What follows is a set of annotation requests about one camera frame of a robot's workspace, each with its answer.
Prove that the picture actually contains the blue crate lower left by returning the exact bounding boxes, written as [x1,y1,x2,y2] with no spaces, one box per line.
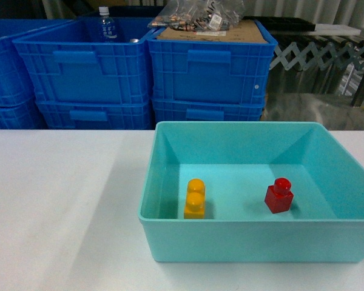
[0,99,47,129]

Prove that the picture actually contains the red toy block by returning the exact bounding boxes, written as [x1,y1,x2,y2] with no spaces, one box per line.
[265,177,294,214]

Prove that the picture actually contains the clear water bottle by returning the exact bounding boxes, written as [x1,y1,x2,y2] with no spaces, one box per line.
[98,6,118,43]

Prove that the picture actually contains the grey expandable roller conveyor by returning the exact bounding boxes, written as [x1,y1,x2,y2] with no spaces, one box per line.
[267,35,364,94]

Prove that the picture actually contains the blue crate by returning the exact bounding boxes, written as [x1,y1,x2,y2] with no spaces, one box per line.
[148,20,277,106]
[36,101,154,130]
[0,99,47,129]
[151,98,265,122]
[13,17,153,104]
[0,19,68,107]

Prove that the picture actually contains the brown cardboard sheet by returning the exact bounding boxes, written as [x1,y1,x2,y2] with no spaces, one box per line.
[156,20,267,44]

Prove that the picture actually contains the blue crate lower right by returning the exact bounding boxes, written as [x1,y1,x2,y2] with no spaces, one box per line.
[151,98,265,122]

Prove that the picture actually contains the light teal plastic box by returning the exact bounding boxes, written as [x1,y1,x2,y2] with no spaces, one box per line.
[138,121,364,263]

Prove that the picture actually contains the blue crate upper left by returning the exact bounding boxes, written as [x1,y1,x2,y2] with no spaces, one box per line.
[0,19,68,107]

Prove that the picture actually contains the yellow toy block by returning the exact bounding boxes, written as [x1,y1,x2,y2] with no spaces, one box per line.
[184,178,206,219]

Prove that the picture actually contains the blue crate upper middle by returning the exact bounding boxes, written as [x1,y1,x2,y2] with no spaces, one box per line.
[13,17,153,104]

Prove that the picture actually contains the blue crate upper right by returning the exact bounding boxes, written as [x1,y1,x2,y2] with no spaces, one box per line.
[148,20,277,106]

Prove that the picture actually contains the blue crate lower middle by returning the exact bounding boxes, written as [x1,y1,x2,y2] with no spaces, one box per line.
[36,101,154,130]

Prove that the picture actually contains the clear bag of parts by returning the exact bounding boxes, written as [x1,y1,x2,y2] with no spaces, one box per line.
[148,1,245,32]

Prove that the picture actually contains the black tray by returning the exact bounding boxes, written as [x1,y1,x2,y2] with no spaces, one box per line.
[243,16,315,32]

